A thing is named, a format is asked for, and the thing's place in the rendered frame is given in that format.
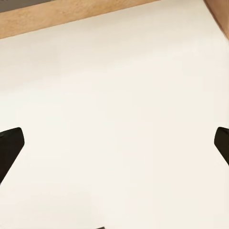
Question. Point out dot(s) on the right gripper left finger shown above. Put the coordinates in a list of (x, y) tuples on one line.
[(11, 143)]

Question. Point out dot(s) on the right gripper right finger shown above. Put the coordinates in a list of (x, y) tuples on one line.
[(221, 141)]

